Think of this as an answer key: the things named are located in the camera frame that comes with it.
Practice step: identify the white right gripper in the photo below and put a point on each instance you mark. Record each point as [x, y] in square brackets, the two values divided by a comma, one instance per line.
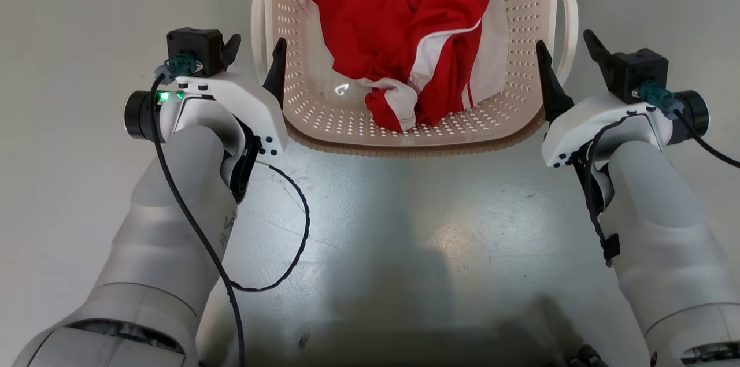
[578, 124]

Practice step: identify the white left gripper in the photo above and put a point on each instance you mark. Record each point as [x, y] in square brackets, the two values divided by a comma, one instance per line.
[254, 104]

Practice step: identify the beige perforated plastic laundry basket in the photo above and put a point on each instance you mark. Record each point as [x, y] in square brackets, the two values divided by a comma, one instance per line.
[324, 118]

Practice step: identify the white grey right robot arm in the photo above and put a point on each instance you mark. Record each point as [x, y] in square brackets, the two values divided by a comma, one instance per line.
[665, 240]

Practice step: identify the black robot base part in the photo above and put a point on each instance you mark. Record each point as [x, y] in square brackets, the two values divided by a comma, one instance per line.
[587, 356]

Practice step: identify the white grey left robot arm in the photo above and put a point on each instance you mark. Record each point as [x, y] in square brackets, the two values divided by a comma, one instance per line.
[167, 240]

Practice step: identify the red garment with white stripes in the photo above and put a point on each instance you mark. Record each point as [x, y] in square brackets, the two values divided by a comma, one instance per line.
[393, 14]

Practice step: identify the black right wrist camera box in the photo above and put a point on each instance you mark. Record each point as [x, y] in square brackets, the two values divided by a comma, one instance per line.
[636, 69]

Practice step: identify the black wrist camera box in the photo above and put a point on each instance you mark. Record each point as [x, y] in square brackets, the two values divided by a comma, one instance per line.
[636, 69]
[193, 43]

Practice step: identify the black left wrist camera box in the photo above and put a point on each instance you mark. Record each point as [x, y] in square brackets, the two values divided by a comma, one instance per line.
[193, 43]

